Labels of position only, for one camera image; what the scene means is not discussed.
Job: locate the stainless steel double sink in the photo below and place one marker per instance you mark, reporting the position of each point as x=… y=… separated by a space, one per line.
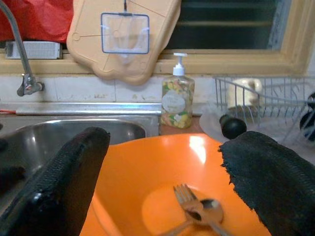
x=123 y=127

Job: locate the silver metal fork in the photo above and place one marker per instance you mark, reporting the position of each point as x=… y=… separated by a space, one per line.
x=183 y=196

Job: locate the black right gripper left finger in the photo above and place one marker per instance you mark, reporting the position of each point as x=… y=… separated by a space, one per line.
x=56 y=186

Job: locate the silver metal spoon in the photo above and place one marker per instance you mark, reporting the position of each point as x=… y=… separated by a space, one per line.
x=214 y=211

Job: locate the blue framed mesh net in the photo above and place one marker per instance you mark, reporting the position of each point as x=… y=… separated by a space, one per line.
x=123 y=34

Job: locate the beige plastic cutting board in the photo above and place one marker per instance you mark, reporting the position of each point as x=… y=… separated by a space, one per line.
x=86 y=49

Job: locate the floral soap pump bottle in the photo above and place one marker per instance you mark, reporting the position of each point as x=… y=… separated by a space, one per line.
x=177 y=98

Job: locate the beige window frame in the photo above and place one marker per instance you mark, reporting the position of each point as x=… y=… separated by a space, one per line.
x=221 y=64

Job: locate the chrome gooseneck faucet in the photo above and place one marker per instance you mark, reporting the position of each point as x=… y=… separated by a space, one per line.
x=27 y=81

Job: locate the red plastic bag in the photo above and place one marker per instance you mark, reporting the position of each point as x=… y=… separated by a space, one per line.
x=37 y=17

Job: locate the thin red straw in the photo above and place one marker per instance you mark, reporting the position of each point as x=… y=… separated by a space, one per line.
x=7 y=111

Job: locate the cream ceramic mug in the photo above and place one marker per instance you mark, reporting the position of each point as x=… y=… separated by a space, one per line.
x=246 y=86

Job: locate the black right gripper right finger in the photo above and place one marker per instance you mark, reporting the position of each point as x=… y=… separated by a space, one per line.
x=275 y=182

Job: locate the dark louvre window glass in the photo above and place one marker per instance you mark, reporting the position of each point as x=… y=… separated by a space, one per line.
x=221 y=14

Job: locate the large black flask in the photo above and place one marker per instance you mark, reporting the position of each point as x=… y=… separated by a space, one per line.
x=308 y=120

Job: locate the orange plastic bowl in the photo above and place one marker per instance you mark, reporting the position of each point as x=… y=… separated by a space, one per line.
x=137 y=172

